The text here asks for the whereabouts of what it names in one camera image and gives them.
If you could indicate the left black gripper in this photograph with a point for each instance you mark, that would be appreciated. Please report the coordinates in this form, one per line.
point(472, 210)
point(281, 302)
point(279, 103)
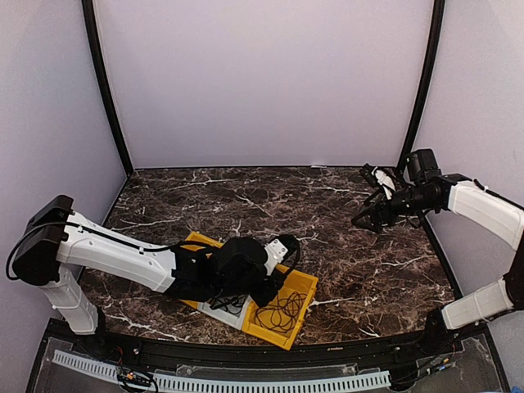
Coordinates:
point(264, 297)

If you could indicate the left yellow plastic bin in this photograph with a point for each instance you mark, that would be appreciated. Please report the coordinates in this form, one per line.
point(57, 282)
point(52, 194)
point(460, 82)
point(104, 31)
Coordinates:
point(207, 241)

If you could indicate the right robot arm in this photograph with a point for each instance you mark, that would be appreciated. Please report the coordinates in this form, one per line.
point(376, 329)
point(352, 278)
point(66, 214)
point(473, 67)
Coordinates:
point(429, 190)

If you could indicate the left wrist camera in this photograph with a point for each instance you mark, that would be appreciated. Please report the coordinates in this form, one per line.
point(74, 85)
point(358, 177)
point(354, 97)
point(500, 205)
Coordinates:
point(279, 250)

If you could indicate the black frame post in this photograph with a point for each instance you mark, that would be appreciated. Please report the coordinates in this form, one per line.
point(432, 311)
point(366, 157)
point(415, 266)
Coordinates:
point(437, 17)
point(95, 47)

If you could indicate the yellow plastic bin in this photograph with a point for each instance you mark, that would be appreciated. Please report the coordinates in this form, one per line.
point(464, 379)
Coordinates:
point(207, 241)
point(280, 322)

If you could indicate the white slotted cable duct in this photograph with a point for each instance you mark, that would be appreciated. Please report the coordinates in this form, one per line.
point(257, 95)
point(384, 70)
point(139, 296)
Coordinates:
point(228, 380)

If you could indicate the left black frame post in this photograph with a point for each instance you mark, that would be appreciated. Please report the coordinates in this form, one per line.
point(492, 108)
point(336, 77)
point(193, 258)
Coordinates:
point(95, 47)

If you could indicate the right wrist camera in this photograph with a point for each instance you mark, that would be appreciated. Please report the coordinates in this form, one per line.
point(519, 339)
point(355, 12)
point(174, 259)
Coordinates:
point(376, 177)

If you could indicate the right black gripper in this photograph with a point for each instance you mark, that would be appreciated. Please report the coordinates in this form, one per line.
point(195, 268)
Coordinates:
point(377, 216)

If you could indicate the right black frame post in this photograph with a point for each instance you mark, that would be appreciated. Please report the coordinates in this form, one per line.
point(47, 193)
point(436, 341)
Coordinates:
point(437, 17)

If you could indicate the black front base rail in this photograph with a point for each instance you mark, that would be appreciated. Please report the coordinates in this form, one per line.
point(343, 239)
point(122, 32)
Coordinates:
point(470, 363)

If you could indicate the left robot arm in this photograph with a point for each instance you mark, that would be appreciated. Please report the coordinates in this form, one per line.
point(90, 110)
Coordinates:
point(223, 279)

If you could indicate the white translucent plastic bin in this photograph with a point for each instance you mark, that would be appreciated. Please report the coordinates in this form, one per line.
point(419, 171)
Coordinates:
point(229, 310)

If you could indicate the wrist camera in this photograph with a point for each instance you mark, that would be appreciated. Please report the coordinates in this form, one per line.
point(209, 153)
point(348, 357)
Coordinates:
point(376, 177)
point(279, 250)

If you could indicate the right yellow plastic bin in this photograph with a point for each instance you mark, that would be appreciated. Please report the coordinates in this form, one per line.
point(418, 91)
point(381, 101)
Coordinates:
point(280, 322)

